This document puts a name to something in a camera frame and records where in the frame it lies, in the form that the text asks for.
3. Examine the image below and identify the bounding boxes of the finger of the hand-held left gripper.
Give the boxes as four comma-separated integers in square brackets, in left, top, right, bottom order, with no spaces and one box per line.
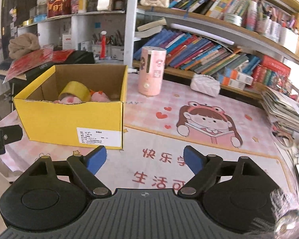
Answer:
[1,125,23,145]

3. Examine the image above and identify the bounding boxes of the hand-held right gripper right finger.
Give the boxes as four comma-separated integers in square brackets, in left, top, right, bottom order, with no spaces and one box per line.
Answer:
[177,145,265,200]

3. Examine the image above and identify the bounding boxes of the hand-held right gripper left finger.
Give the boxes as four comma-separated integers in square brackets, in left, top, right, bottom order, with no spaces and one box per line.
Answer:
[27,145,112,200]

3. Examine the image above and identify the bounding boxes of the yellow cardboard box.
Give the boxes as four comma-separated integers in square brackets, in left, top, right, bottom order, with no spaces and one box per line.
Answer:
[13,65,128,150]

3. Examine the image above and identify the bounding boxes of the small pink plush toy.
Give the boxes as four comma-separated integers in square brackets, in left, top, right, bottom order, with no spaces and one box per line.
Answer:
[90,90,111,102]

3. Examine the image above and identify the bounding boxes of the large pink plush pig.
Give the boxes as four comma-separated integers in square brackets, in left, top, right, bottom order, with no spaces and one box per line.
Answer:
[53,95,83,104]

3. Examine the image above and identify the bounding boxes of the yellow tape roll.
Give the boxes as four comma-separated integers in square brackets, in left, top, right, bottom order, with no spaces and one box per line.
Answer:
[58,81,91,102]

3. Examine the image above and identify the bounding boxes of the black electronic keyboard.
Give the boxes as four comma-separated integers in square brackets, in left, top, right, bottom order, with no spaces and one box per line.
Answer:
[0,59,14,79]

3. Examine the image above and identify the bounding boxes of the white quilted pouch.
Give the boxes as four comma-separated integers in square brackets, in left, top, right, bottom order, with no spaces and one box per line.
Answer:
[191,73,221,97]

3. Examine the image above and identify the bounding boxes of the red paper sheets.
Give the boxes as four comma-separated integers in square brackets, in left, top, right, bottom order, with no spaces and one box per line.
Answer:
[2,48,75,82]

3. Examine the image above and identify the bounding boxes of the orange and white carton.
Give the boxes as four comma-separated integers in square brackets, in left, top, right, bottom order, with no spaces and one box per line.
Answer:
[218,73,247,90]
[225,67,254,85]

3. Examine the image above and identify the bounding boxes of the brown knit cloth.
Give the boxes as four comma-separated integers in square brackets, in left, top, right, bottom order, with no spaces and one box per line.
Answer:
[8,32,40,59]

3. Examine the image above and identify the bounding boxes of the pink cylindrical humidifier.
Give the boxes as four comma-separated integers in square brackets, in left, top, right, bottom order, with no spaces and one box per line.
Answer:
[138,46,167,97]

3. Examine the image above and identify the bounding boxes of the black printer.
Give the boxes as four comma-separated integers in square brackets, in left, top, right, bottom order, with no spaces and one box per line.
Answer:
[25,50,95,80]

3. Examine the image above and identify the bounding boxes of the stack of papers and notebooks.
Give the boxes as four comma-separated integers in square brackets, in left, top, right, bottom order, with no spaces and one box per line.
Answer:
[260,88,299,135]

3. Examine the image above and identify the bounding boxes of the row of leaning colourful books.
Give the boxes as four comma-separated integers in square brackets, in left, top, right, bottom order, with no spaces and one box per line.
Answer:
[142,28,261,77]

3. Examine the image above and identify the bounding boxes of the group of desk pen holders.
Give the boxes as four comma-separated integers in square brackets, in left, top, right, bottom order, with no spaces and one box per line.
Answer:
[92,30,125,60]

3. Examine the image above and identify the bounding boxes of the red boxed book set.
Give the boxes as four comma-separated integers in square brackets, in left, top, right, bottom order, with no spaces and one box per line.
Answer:
[252,55,292,90]

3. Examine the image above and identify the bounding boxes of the white side shelf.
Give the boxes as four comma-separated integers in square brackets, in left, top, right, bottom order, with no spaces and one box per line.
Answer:
[17,10,126,63]

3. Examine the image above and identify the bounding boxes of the white rolled paper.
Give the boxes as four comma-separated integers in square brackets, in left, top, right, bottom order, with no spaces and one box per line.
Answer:
[171,23,235,45]

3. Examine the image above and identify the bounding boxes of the red wealth god figurine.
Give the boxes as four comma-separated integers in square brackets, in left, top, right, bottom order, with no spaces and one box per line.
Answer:
[47,0,72,18]

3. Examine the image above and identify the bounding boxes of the thick white book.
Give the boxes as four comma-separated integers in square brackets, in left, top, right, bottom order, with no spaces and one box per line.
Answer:
[135,17,167,38]

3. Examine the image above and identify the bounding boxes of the white and green tape roll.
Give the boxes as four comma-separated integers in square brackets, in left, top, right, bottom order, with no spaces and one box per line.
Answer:
[224,14,242,26]

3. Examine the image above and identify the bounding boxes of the white and yellow cup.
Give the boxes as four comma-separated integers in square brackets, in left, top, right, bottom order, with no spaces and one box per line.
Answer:
[78,0,89,14]

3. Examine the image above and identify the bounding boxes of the pink pen container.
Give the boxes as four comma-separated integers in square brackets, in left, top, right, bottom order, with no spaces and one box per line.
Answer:
[255,17,282,43]

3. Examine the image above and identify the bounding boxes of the white pen container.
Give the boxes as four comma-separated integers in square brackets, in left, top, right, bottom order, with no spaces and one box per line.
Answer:
[279,26,299,54]

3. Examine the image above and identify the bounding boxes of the pink and white bottle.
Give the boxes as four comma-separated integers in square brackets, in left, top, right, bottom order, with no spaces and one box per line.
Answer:
[245,1,258,31]

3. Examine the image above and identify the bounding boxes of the row of upright shelf books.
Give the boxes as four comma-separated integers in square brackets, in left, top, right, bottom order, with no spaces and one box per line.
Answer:
[168,0,257,20]

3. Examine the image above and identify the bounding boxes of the white tape ring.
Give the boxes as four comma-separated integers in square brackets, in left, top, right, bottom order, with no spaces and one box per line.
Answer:
[274,129,294,150]

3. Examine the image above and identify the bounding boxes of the white bookshelf frame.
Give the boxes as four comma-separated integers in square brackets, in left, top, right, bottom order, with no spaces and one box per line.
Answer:
[123,0,299,102]

